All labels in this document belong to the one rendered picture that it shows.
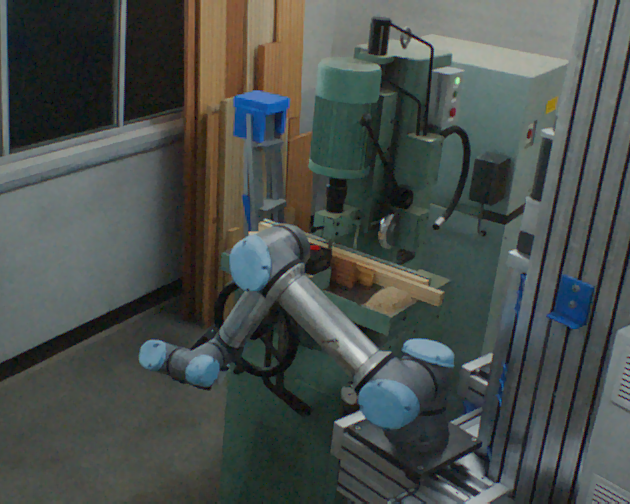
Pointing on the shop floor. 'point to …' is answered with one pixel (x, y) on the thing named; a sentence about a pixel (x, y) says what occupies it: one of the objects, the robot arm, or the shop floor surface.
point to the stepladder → (257, 113)
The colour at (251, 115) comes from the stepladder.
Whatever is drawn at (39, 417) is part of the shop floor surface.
